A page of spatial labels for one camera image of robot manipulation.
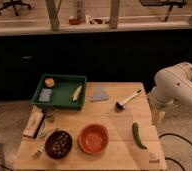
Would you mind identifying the grey triangular towel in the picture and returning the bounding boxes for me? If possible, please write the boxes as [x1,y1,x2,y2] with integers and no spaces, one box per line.
[90,87,109,102]

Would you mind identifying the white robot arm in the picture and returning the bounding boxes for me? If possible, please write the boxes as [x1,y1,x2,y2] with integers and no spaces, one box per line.
[147,62,192,125]

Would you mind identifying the red bowl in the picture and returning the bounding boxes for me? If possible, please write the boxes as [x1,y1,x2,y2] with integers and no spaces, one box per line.
[78,124,109,155]

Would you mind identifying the dark bowl with nuts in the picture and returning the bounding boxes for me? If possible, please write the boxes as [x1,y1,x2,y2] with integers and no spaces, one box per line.
[44,131,73,159]

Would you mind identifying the yellow corn cob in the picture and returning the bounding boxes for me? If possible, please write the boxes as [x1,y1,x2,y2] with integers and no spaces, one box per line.
[71,85,83,101]

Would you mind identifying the green plastic tray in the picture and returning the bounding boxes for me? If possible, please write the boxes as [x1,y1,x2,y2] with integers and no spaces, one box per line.
[32,74,87,110]

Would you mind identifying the small glass jar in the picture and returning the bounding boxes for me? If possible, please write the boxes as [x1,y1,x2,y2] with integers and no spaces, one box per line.
[43,107,55,122]

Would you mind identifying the orange sponge cube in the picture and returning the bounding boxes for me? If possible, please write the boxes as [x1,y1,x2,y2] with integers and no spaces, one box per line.
[45,78,55,88]

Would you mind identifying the grey sponge pad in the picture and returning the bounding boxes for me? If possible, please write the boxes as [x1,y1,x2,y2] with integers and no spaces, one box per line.
[38,88,52,102]

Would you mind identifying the metal fork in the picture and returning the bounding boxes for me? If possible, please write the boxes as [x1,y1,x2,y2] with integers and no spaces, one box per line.
[31,127,59,160]

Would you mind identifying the red white object on floor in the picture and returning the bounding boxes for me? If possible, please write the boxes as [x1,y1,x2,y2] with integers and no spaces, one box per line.
[69,0,86,25]

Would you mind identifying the black cable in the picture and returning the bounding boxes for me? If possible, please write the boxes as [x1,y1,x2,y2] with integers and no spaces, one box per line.
[158,132,192,171]

